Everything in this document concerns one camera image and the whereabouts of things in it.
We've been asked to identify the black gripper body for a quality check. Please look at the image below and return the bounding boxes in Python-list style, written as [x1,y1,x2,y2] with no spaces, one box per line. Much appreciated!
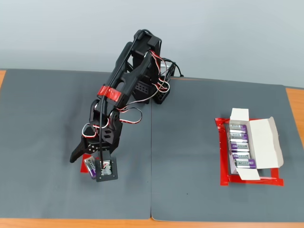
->
[82,112,123,153]

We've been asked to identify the purple silver Bexel battery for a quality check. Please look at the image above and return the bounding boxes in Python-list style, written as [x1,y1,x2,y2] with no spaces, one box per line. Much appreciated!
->
[229,133,249,143]
[234,159,257,170]
[229,142,250,153]
[83,156,97,180]
[229,123,248,134]
[231,152,251,161]

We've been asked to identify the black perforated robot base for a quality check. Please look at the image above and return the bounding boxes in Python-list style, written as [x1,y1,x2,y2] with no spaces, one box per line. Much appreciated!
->
[132,79,171,105]

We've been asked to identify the white cardboard battery box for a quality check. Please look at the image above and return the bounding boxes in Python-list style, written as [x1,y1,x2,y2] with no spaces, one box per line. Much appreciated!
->
[228,108,285,181]

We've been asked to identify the red tape band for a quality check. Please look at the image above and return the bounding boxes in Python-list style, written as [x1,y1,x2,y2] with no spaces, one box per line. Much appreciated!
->
[97,85,121,102]

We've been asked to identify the grey table mat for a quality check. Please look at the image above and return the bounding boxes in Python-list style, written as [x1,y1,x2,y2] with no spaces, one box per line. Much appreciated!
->
[0,68,152,219]
[151,77,304,223]

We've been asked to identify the black camera cable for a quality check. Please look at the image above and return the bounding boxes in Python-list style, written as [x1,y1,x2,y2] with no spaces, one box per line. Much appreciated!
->
[98,28,152,167]

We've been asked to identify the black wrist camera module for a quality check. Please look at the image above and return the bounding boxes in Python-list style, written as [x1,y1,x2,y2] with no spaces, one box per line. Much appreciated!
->
[95,151,119,183]

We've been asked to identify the red white black servo wire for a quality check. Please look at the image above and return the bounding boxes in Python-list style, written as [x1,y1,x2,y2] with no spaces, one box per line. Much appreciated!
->
[81,107,143,139]
[151,50,172,96]

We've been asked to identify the black power cable bundle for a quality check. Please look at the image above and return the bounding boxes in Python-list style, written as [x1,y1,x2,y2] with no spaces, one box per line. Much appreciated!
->
[163,60,185,78]

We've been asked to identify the red tape frame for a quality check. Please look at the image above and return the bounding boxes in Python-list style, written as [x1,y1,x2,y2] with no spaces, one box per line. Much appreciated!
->
[215,117,285,188]

